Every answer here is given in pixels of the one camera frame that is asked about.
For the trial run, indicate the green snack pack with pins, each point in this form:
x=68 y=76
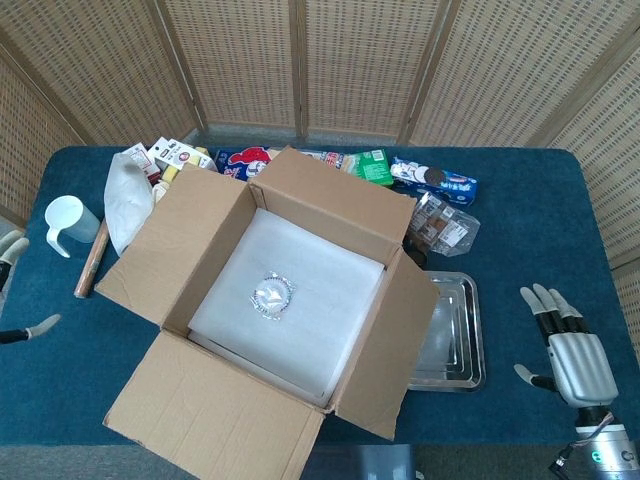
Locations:
x=375 y=167

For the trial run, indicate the light blue mug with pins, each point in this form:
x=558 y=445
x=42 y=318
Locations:
x=67 y=217

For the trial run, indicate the white plastic bag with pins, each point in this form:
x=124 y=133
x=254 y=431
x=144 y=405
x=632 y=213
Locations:
x=127 y=200

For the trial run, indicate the blue cookie package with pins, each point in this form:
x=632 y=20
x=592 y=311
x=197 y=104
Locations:
x=440 y=182

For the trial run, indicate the clear plastic pastry box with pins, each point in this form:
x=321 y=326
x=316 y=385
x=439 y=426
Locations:
x=445 y=227

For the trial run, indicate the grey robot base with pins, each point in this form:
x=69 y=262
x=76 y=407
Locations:
x=370 y=462

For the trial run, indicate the bamboo folding screen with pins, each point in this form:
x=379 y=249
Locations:
x=365 y=65

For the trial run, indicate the white foam sheet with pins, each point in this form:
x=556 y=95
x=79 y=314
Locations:
x=325 y=310

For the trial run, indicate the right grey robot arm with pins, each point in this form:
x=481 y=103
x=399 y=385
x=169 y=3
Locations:
x=612 y=450

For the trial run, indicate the latex gloves package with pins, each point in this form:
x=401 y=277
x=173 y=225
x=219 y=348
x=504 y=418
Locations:
x=240 y=160

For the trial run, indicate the yellow sponge pack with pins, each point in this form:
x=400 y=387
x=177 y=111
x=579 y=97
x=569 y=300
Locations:
x=175 y=155

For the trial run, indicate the small red white carton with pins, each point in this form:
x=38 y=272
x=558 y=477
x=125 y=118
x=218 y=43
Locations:
x=142 y=160

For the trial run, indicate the wooden rolling pin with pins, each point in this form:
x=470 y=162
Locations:
x=92 y=260

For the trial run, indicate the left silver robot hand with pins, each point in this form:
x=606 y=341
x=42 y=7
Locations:
x=15 y=247

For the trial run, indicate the red cardboard box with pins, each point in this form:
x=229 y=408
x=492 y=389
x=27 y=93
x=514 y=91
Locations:
x=200 y=425

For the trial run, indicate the stainless steel tray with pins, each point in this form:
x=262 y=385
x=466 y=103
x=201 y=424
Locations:
x=460 y=340

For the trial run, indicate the beige lunch container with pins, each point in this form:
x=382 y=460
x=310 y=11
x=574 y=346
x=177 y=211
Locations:
x=160 y=191

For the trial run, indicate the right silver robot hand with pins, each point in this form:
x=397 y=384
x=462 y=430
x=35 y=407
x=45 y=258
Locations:
x=582 y=365

